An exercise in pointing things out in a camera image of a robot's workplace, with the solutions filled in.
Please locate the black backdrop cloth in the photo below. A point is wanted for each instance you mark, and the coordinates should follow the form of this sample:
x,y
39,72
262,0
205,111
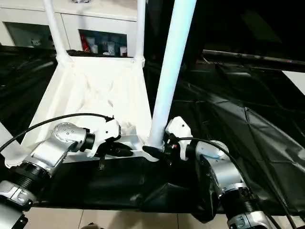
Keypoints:
x,y
250,23

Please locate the red white bottle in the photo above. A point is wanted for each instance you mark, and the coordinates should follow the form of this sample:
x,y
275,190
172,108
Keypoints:
x,y
84,43

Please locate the grey patterned bundle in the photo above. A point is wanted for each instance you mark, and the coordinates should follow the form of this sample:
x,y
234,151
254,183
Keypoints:
x,y
79,1

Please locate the white glass-door cabinet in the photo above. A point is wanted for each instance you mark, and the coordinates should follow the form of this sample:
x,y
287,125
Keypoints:
x,y
100,16

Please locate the white plastic table leg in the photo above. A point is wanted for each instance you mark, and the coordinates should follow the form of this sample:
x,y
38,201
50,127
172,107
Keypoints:
x,y
140,31
56,31
9,143
171,59

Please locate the white plastic table top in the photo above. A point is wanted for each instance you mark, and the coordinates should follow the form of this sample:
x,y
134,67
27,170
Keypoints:
x,y
95,90

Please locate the dark grey tube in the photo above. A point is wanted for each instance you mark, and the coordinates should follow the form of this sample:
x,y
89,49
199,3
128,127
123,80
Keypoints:
x,y
257,57

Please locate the small white figurine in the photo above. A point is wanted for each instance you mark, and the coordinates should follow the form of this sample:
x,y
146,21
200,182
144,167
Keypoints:
x,y
35,42

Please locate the small white cup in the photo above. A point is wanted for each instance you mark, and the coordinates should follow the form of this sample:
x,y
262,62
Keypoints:
x,y
123,51

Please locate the black work surface mat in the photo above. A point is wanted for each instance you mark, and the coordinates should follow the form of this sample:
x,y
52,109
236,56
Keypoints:
x,y
238,107

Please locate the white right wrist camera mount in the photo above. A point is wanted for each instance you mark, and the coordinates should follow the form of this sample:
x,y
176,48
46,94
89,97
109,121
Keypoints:
x,y
179,126

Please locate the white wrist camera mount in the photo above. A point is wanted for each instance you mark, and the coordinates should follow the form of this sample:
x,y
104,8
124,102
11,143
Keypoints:
x,y
107,131
179,126

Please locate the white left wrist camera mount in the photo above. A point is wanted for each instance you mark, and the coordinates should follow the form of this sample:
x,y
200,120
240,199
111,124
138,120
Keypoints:
x,y
107,131

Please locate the patterned jar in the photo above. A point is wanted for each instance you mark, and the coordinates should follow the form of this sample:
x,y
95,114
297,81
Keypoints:
x,y
112,49
104,45

